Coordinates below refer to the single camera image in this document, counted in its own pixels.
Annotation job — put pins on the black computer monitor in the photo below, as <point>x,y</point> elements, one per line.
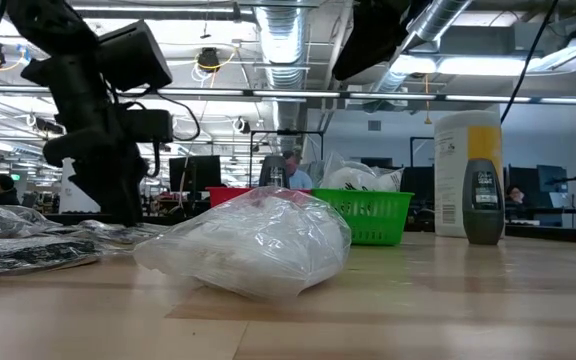
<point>195,172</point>

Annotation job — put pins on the dark desk monitor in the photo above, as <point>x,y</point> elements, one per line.
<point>523,190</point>

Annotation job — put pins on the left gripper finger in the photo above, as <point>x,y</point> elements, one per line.
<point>137,175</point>
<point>93,195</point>

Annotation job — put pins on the white pillar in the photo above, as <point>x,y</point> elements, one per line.
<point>68,195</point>

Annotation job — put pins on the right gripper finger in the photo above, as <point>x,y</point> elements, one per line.
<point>358,60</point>

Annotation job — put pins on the white yellow wipes canister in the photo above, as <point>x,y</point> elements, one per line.
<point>453,175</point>

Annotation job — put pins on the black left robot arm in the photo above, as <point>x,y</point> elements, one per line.
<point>53,25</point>

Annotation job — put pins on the red plastic basket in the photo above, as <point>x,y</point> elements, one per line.
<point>225,195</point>

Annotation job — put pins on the green plastic basket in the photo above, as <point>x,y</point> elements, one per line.
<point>368,220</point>

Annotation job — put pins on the person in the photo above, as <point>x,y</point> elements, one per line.
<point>298,175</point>
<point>3,190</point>
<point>515,195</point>

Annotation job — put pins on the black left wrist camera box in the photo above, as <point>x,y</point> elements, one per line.
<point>135,55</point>

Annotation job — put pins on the clear bag of cotton balls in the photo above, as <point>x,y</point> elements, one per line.
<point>393,180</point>
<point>353,180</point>
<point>248,245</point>

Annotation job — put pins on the black metal stand frame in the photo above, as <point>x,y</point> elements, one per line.
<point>288,132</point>

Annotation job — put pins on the clear bag with black item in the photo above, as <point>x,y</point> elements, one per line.
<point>28,255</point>
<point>118,231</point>
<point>3,222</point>

